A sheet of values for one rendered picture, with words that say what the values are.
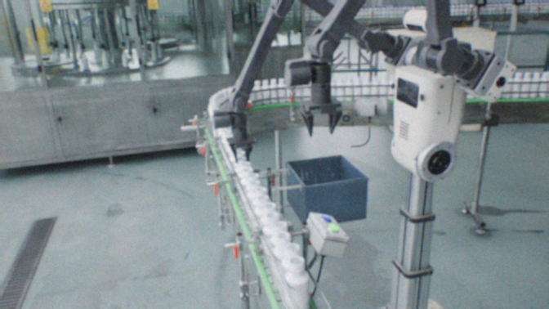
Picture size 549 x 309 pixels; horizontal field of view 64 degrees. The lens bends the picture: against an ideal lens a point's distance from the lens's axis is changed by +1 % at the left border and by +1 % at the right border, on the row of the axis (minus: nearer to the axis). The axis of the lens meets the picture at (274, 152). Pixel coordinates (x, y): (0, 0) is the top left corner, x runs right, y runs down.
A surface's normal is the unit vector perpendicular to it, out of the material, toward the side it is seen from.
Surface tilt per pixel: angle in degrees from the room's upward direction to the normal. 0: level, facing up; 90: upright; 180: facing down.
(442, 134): 101
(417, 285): 90
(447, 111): 90
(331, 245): 90
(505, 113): 90
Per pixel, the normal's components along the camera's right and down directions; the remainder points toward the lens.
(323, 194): 0.25, 0.34
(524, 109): -0.07, 0.35
